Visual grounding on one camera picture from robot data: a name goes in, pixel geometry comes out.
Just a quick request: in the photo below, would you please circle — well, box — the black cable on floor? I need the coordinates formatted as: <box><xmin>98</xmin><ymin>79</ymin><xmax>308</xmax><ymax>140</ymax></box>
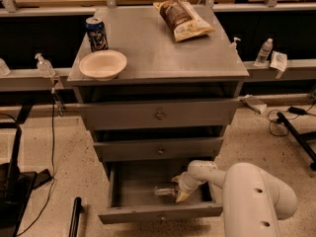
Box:
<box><xmin>16</xmin><ymin>92</ymin><xmax>57</xmax><ymax>237</ymax></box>

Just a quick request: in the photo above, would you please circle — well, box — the grey top drawer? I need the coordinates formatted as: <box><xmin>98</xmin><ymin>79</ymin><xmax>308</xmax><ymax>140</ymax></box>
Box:
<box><xmin>79</xmin><ymin>99</ymin><xmax>240</xmax><ymax>130</ymax></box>

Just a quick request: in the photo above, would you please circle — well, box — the black stand base left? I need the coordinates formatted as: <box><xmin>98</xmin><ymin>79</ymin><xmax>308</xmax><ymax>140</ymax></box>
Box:
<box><xmin>0</xmin><ymin>115</ymin><xmax>52</xmax><ymax>237</ymax></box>

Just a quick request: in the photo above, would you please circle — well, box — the brown chip bag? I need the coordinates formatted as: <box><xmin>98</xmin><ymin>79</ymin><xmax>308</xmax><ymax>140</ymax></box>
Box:
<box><xmin>153</xmin><ymin>0</ymin><xmax>215</xmax><ymax>42</ymax></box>

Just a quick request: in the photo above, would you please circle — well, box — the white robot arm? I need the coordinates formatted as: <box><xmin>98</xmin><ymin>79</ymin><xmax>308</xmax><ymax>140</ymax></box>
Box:
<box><xmin>173</xmin><ymin>160</ymin><xmax>298</xmax><ymax>237</ymax></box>

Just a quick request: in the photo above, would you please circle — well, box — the blue soda can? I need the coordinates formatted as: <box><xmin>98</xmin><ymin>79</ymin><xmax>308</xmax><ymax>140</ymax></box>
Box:
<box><xmin>86</xmin><ymin>17</ymin><xmax>108</xmax><ymax>52</ymax></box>

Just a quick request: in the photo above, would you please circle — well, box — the hand sanitizer pump bottle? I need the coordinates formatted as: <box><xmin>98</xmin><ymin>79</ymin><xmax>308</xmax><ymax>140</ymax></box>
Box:
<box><xmin>230</xmin><ymin>37</ymin><xmax>241</xmax><ymax>53</ymax></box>
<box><xmin>35</xmin><ymin>53</ymin><xmax>55</xmax><ymax>78</ymax></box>

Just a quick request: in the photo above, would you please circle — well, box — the white paper bowl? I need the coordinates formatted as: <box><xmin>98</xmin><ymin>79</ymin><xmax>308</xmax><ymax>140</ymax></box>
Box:
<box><xmin>79</xmin><ymin>50</ymin><xmax>127</xmax><ymax>81</ymax></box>

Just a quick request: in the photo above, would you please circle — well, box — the clear plastic water bottle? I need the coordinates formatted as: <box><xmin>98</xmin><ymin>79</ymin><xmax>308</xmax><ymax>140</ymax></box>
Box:
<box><xmin>154</xmin><ymin>187</ymin><xmax>178</xmax><ymax>198</ymax></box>

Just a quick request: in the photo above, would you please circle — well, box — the grey three-drawer cabinet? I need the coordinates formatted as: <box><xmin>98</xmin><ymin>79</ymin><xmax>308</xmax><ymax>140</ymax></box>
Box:
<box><xmin>66</xmin><ymin>5</ymin><xmax>250</xmax><ymax>225</ymax></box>

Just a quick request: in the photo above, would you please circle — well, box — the black bar bottom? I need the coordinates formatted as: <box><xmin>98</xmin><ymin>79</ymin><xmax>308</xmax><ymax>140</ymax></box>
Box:
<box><xmin>68</xmin><ymin>197</ymin><xmax>83</xmax><ymax>237</ymax></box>

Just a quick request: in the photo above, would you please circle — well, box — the grey middle drawer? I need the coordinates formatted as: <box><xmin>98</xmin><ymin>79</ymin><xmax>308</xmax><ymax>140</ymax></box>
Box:
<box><xmin>94</xmin><ymin>137</ymin><xmax>223</xmax><ymax>162</ymax></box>

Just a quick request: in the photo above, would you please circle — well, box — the right hand sanitizer pump bottle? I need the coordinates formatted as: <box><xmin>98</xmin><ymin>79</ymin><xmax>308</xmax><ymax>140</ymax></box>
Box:
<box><xmin>230</xmin><ymin>37</ymin><xmax>241</xmax><ymax>53</ymax></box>

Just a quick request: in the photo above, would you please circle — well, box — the black power adapter with cable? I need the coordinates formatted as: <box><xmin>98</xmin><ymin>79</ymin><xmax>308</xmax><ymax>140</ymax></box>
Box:
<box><xmin>267</xmin><ymin>101</ymin><xmax>316</xmax><ymax>138</ymax></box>

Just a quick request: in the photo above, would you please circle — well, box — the grey open bottom drawer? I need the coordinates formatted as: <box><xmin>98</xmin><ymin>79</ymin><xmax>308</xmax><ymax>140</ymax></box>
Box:
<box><xmin>99</xmin><ymin>158</ymin><xmax>222</xmax><ymax>224</ymax></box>

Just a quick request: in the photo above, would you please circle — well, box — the white packet on ledge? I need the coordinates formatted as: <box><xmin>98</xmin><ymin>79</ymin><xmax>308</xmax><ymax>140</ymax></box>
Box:
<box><xmin>270</xmin><ymin>51</ymin><xmax>287</xmax><ymax>72</ymax></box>

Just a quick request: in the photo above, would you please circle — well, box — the black stand leg right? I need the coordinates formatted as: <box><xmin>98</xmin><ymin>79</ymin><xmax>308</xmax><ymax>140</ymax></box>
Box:
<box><xmin>276</xmin><ymin>112</ymin><xmax>316</xmax><ymax>171</ymax></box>

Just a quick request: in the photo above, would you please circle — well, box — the background water bottle on ledge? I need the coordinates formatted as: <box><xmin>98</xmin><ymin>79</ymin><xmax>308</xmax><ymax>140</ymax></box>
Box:
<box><xmin>254</xmin><ymin>39</ymin><xmax>273</xmax><ymax>66</ymax></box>

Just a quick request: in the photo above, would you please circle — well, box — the grey box on floor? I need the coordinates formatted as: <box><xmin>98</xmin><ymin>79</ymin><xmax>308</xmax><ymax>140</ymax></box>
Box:
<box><xmin>242</xmin><ymin>95</ymin><xmax>267</xmax><ymax>114</ymax></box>

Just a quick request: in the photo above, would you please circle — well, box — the left hand sanitizer pump bottle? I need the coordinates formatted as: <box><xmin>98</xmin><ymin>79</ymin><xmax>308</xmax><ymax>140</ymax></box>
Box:
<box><xmin>35</xmin><ymin>53</ymin><xmax>55</xmax><ymax>78</ymax></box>

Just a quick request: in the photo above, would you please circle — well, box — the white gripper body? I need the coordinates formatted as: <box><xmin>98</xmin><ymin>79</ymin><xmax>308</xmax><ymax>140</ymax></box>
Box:
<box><xmin>178</xmin><ymin>172</ymin><xmax>204</xmax><ymax>195</ymax></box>

